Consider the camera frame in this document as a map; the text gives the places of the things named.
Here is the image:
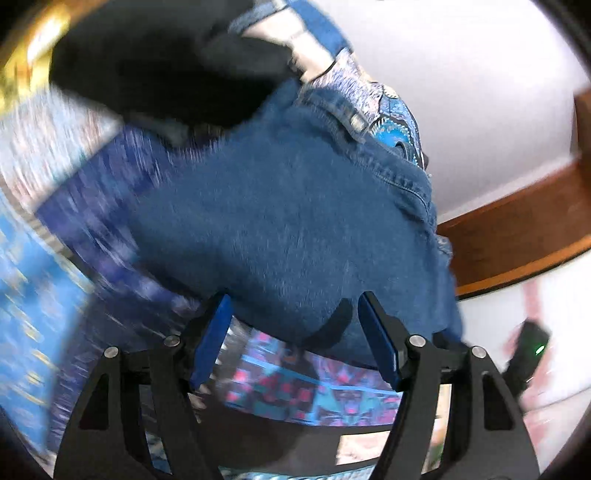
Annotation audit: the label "blue denim jeans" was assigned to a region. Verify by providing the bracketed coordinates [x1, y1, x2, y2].
[129, 85, 465, 365]

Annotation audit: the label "white wardrobe sliding door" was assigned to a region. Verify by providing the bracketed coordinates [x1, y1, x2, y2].
[457, 256, 591, 444]

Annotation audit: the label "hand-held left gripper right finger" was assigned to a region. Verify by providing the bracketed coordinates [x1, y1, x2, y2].
[358, 291, 541, 480]

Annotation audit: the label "patchwork blanket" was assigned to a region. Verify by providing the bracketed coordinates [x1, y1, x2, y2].
[0, 0, 453, 480]

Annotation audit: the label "brown wooden bed frame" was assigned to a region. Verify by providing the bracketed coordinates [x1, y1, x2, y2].
[436, 90, 591, 301]

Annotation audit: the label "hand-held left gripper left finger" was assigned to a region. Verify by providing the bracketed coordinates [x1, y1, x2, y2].
[53, 293, 234, 480]

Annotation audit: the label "black garment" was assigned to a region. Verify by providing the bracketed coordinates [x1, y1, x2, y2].
[48, 0, 301, 139]

